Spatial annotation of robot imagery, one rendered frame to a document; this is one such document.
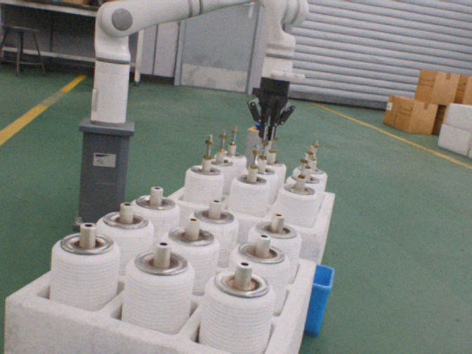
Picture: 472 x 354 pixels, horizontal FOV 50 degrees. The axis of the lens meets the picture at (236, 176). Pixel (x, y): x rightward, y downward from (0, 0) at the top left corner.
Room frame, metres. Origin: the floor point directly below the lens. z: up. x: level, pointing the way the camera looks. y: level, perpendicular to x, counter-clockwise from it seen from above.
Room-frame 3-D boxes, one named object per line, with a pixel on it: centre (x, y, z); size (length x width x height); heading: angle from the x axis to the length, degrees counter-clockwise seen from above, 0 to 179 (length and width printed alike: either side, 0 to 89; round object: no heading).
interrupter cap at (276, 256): (0.73, -0.06, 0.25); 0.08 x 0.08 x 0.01
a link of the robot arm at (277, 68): (1.28, -0.07, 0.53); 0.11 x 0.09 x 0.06; 25
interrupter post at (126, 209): (0.79, 0.17, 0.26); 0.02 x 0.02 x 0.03
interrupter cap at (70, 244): (0.68, 0.20, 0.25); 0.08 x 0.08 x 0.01
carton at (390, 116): (5.27, -1.63, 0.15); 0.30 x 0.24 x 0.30; 101
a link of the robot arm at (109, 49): (1.40, 0.38, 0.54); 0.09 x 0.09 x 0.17; 30
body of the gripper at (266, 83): (1.29, -0.06, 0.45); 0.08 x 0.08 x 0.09
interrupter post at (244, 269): (0.62, -0.03, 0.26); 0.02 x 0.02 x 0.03
